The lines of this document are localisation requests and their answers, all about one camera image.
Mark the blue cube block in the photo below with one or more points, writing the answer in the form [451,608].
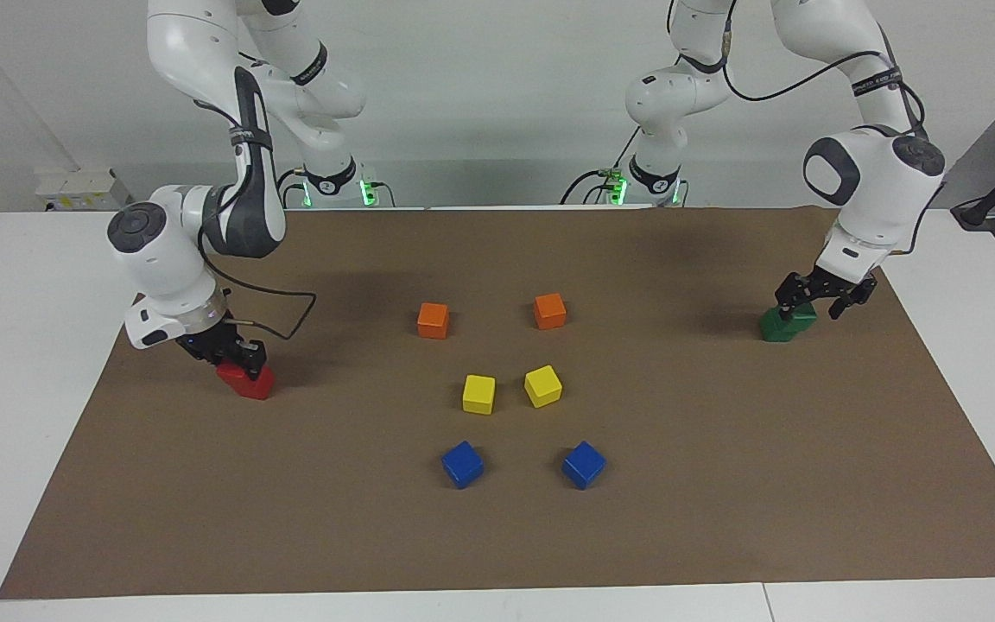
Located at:
[462,465]
[584,465]

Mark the yellow cube block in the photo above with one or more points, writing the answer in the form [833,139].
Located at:
[543,386]
[478,395]

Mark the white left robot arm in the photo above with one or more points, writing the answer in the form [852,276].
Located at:
[877,181]

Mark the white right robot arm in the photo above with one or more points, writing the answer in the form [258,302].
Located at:
[161,250]

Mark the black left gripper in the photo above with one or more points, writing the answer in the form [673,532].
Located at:
[843,281]

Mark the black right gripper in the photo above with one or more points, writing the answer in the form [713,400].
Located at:
[217,344]

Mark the white wall power box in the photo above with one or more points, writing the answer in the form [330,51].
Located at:
[74,186]

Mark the orange cube block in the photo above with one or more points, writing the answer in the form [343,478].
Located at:
[550,312]
[433,321]

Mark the brown table mat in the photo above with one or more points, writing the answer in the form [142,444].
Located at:
[722,484]

